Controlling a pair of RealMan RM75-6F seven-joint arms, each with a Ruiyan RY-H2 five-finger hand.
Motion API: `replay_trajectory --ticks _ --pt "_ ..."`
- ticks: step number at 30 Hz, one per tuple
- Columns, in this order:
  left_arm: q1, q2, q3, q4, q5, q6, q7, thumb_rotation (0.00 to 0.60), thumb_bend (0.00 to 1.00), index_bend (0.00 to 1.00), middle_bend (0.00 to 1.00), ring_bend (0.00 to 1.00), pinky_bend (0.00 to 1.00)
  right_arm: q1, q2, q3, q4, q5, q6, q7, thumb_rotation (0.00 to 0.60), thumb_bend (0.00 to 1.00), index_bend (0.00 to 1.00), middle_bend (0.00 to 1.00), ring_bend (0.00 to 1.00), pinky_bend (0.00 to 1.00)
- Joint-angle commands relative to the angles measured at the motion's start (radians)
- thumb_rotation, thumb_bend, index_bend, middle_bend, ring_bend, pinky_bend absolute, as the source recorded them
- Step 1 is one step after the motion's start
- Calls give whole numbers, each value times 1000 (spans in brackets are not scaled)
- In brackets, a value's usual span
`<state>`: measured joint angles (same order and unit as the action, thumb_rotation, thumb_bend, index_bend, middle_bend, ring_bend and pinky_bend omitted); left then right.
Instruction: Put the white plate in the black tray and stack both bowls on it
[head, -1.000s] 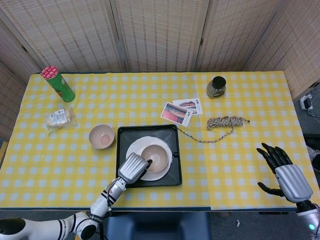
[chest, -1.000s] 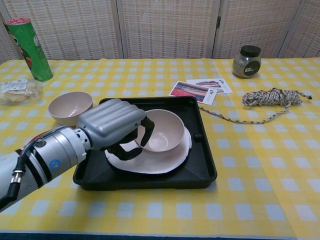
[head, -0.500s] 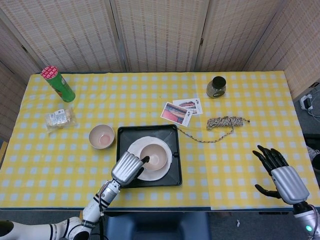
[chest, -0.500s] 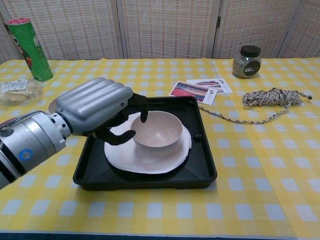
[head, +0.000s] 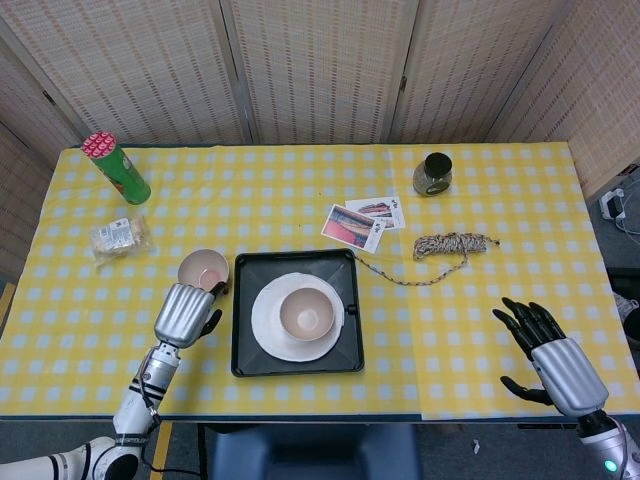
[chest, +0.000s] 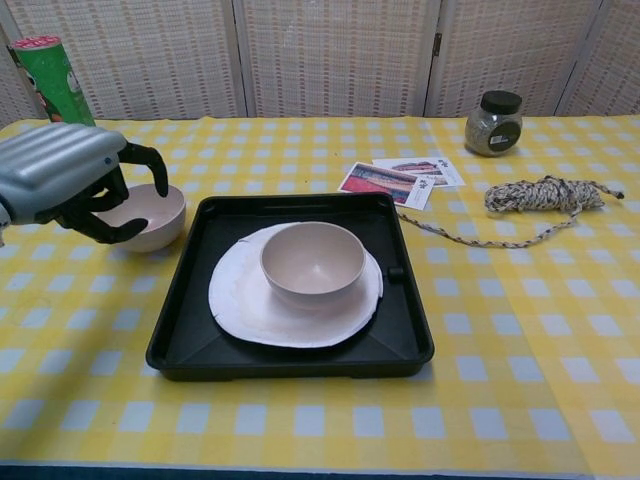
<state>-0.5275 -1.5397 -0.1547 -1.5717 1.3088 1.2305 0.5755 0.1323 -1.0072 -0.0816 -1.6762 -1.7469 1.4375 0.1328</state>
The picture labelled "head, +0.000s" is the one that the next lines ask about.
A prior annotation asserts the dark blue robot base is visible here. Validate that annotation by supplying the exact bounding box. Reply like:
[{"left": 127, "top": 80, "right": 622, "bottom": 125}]
[{"left": 207, "top": 422, "right": 421, "bottom": 480}]

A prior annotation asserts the white power adapter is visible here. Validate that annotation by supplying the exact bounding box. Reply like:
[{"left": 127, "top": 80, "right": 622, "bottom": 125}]
[{"left": 599, "top": 188, "right": 629, "bottom": 221}]

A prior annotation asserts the white paper plate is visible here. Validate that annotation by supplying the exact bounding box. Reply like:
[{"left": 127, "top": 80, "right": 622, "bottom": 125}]
[{"left": 250, "top": 272, "right": 346, "bottom": 362}]

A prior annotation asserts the black table leg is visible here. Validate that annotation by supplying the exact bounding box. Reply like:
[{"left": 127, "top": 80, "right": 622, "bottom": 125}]
[{"left": 196, "top": 422, "right": 209, "bottom": 480}]

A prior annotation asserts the green chips can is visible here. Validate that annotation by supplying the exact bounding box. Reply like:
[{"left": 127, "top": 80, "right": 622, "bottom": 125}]
[{"left": 81, "top": 130, "right": 152, "bottom": 206}]

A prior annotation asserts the clear snack bag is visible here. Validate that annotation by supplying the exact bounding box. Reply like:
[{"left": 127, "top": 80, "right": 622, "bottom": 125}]
[{"left": 89, "top": 214, "right": 155, "bottom": 266}]

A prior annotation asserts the glass jar black lid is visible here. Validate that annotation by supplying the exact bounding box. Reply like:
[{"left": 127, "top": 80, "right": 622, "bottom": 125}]
[{"left": 412, "top": 152, "right": 454, "bottom": 198}]

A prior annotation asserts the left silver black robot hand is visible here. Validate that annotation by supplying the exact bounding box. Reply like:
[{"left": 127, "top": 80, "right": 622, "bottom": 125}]
[{"left": 153, "top": 280, "right": 232, "bottom": 350}]

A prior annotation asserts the yellow checkered tablecloth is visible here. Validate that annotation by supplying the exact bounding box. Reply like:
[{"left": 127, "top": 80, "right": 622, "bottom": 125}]
[{"left": 0, "top": 142, "right": 626, "bottom": 422}]

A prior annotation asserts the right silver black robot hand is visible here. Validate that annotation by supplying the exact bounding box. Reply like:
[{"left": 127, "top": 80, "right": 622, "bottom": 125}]
[{"left": 492, "top": 297, "right": 610, "bottom": 418}]

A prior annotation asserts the woven folding screen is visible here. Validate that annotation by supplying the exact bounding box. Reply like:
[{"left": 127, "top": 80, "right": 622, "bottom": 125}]
[{"left": 0, "top": 0, "right": 640, "bottom": 281}]

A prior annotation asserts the white postcard with building photo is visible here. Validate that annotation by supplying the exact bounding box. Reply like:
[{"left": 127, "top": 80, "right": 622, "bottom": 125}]
[{"left": 344, "top": 195, "right": 405, "bottom": 232}]

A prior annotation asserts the black plastic tray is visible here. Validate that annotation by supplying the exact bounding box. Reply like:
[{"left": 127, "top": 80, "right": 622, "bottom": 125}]
[{"left": 230, "top": 248, "right": 366, "bottom": 379}]

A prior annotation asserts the beige bowl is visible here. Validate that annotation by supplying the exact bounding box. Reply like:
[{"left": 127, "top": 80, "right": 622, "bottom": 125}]
[
  {"left": 278, "top": 286, "right": 335, "bottom": 343},
  {"left": 177, "top": 248, "right": 231, "bottom": 296}
]

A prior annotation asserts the postcard with red photo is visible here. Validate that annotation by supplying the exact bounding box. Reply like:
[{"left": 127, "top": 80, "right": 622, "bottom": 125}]
[{"left": 319, "top": 203, "right": 387, "bottom": 251}]

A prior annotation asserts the speckled braided rope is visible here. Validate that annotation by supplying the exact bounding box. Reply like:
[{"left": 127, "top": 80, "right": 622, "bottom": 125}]
[{"left": 353, "top": 231, "right": 502, "bottom": 287}]

